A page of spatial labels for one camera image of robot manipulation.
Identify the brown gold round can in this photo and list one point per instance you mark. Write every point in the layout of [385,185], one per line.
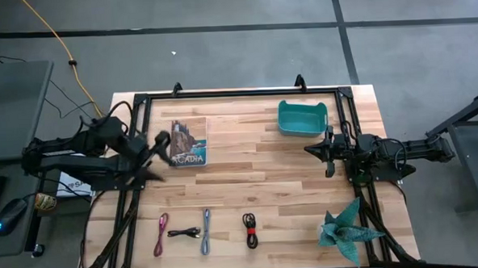
[45,202]

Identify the black aluminium table frame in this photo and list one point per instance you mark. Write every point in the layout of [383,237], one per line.
[241,93]

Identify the white printed sheet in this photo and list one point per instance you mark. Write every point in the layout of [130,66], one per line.
[69,186]

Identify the black desk caster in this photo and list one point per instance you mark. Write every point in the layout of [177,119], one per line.
[38,250]

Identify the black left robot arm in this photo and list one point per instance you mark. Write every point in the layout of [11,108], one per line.
[82,157]

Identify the teal plastic bin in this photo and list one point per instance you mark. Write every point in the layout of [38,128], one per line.
[303,121]

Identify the grey desk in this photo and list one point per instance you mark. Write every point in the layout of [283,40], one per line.
[7,112]

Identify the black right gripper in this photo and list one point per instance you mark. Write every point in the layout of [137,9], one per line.
[340,145]

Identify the black metal side stand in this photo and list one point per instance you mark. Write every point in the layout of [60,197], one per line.
[472,152]

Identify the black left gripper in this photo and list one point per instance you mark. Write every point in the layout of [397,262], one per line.
[136,148]

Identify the Acadia picture book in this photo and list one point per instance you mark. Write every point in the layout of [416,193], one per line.
[191,140]

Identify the black computer mouse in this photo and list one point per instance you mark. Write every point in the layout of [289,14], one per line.
[10,214]

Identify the teal artificial plant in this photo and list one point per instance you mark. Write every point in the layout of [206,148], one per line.
[342,232]

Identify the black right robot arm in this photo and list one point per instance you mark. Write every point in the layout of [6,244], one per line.
[421,146]

